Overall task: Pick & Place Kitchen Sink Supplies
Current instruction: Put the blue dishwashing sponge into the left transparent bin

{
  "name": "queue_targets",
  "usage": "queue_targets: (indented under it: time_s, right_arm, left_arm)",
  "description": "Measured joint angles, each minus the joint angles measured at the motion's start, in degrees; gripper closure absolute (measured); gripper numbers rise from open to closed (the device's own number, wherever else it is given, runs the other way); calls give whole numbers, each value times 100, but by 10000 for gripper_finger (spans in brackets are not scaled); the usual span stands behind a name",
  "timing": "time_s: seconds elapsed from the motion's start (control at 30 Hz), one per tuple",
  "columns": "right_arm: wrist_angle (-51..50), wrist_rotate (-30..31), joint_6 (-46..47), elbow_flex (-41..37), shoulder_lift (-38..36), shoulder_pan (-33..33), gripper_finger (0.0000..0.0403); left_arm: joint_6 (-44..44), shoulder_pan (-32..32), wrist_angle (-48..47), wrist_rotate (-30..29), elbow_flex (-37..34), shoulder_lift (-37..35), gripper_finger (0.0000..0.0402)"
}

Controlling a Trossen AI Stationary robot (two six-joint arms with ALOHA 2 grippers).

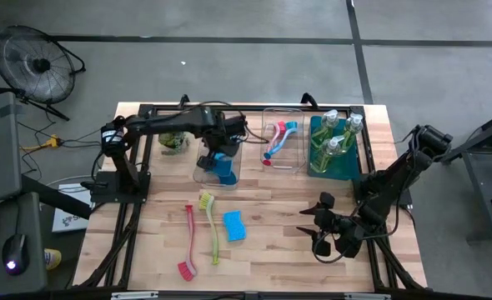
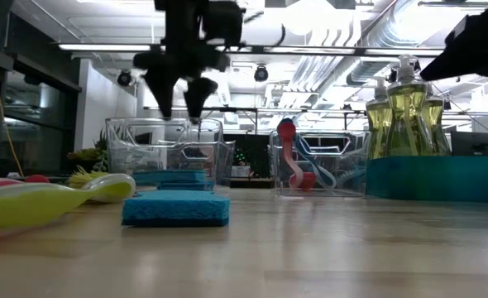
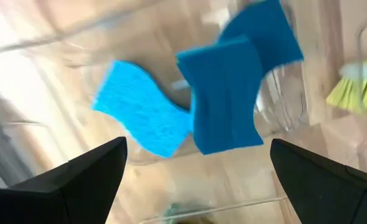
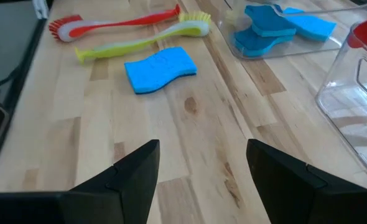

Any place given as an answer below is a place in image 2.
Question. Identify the yellow-green dish brush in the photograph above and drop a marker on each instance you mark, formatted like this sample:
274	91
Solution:
29	207

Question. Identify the black ceiling spotlight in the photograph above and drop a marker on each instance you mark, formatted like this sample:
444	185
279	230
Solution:
124	78
261	73

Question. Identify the red and pink dish brush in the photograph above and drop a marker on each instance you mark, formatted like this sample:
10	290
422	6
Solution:
37	179
286	131

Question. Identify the large clear plastic bin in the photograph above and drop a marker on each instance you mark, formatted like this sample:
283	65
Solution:
165	145

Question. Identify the blue dish brush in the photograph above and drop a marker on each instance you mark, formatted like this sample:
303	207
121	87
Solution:
324	176

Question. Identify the green dish soap pump bottle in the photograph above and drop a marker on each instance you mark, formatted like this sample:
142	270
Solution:
405	111
376	124
436	124

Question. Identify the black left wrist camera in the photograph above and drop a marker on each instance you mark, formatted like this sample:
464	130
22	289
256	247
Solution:
225	20

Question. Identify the blue scrub sponge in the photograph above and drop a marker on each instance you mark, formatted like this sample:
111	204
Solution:
194	186
175	207
169	176

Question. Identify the teal plastic bin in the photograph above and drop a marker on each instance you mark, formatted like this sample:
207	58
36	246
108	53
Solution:
434	178

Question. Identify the small potted succulent plant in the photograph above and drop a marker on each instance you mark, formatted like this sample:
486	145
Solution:
89	155

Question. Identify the black monitor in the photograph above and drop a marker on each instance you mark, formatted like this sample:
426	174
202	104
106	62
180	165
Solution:
473	143

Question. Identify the long ceiling light strip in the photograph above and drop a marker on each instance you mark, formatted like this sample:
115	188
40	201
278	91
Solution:
103	47

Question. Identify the small clear plastic bin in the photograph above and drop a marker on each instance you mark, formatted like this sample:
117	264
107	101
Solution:
351	145

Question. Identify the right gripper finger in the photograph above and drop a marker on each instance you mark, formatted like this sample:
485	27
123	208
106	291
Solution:
475	54

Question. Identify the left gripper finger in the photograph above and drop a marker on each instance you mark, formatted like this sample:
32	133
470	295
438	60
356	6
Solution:
163	91
198	95

